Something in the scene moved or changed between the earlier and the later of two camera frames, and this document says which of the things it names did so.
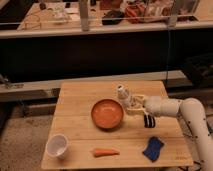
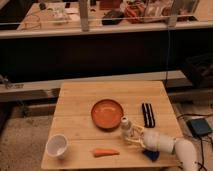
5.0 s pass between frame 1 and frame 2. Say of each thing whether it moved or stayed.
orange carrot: stayed
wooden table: stayed
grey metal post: stayed
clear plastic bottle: moved
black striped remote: stayed
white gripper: moved
